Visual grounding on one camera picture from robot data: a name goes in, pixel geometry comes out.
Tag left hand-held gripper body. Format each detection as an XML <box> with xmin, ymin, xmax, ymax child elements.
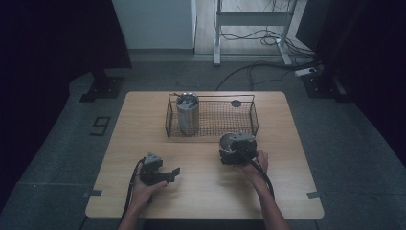
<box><xmin>139</xmin><ymin>151</ymin><xmax>165</xmax><ymax>187</ymax></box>

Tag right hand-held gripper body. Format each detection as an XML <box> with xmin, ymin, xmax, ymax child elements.
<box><xmin>219</xmin><ymin>131</ymin><xmax>259</xmax><ymax>166</ymax></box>

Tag wire mesh basket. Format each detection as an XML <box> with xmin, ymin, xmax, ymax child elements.
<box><xmin>164</xmin><ymin>93</ymin><xmax>259</xmax><ymax>139</ymax></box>

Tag stainless steel cup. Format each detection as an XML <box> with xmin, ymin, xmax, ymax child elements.
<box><xmin>175</xmin><ymin>92</ymin><xmax>201</xmax><ymax>137</ymax></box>

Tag person's right hand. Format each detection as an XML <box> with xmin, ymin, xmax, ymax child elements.
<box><xmin>238</xmin><ymin>149</ymin><xmax>270</xmax><ymax>186</ymax></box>

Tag person's left hand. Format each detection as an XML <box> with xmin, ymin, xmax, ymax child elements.
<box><xmin>131</xmin><ymin>173</ymin><xmax>169</xmax><ymax>210</ymax></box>

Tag black stand base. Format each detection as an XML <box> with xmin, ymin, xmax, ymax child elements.
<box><xmin>301</xmin><ymin>71</ymin><xmax>352</xmax><ymax>104</ymax></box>
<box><xmin>79</xmin><ymin>68</ymin><xmax>126</xmax><ymax>104</ymax></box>

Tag white power strip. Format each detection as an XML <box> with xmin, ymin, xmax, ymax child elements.
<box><xmin>294</xmin><ymin>66</ymin><xmax>318</xmax><ymax>78</ymax></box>

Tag white cabinet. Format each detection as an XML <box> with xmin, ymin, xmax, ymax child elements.
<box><xmin>111</xmin><ymin>0</ymin><xmax>198</xmax><ymax>51</ymax></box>

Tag dark curtain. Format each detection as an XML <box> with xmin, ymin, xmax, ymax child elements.
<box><xmin>295</xmin><ymin>0</ymin><xmax>406</xmax><ymax>167</ymax></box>
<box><xmin>0</xmin><ymin>0</ymin><xmax>133</xmax><ymax>212</ymax></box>

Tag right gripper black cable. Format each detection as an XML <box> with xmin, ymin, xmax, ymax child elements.
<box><xmin>236</xmin><ymin>149</ymin><xmax>276</xmax><ymax>199</ymax></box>

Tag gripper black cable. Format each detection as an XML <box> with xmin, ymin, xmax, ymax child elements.
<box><xmin>122</xmin><ymin>158</ymin><xmax>146</xmax><ymax>219</ymax></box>
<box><xmin>236</xmin><ymin>149</ymin><xmax>276</xmax><ymax>199</ymax></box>

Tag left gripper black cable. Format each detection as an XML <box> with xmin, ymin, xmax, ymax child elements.
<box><xmin>122</xmin><ymin>158</ymin><xmax>146</xmax><ymax>219</ymax></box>

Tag black floor cables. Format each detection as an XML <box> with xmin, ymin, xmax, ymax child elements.
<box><xmin>215</xmin><ymin>28</ymin><xmax>322</xmax><ymax>92</ymax></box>

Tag white desk frame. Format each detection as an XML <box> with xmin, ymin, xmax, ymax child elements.
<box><xmin>213</xmin><ymin>0</ymin><xmax>301</xmax><ymax>67</ymax></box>

